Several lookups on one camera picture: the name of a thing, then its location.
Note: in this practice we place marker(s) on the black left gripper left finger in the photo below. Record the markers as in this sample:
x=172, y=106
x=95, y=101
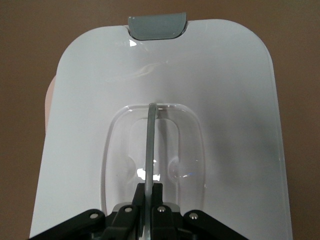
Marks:
x=120, y=225

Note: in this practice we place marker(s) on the white box lid grey clips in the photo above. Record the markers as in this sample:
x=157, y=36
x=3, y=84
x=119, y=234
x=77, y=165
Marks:
x=212, y=87

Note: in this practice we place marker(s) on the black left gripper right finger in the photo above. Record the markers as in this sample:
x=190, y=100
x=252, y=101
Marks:
x=170, y=225

